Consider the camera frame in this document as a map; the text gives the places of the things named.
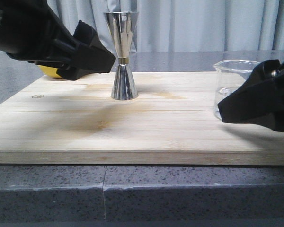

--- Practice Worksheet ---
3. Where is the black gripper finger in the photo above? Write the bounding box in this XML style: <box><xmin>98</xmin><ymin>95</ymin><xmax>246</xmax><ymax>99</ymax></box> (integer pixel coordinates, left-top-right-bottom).
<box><xmin>218</xmin><ymin>60</ymin><xmax>284</xmax><ymax>132</ymax></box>

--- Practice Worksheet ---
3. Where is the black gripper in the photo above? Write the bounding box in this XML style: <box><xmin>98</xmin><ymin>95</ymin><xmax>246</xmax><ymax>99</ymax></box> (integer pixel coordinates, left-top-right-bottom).
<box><xmin>0</xmin><ymin>0</ymin><xmax>116</xmax><ymax>80</ymax></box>

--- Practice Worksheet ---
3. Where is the steel double jigger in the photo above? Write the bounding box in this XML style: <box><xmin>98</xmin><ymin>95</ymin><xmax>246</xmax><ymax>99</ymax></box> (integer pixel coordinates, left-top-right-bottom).
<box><xmin>104</xmin><ymin>12</ymin><xmax>138</xmax><ymax>100</ymax></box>

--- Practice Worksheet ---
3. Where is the clear glass beaker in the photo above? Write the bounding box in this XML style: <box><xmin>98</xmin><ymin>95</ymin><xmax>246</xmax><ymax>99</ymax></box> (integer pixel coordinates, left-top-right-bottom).
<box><xmin>213</xmin><ymin>59</ymin><xmax>259</xmax><ymax>120</ymax></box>

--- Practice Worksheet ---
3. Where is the yellow lemon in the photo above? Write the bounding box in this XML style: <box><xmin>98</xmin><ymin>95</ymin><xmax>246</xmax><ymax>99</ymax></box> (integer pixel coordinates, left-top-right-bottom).
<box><xmin>38</xmin><ymin>65</ymin><xmax>62</xmax><ymax>79</ymax></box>

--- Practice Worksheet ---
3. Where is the grey curtain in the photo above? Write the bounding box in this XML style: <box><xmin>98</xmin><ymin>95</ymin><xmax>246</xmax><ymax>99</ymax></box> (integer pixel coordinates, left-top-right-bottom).
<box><xmin>48</xmin><ymin>0</ymin><xmax>284</xmax><ymax>52</ymax></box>

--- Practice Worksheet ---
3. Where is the light wooden cutting board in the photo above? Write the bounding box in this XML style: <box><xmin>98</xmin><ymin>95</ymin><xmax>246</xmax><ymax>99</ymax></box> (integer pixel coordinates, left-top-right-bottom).
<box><xmin>0</xmin><ymin>72</ymin><xmax>284</xmax><ymax>166</ymax></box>

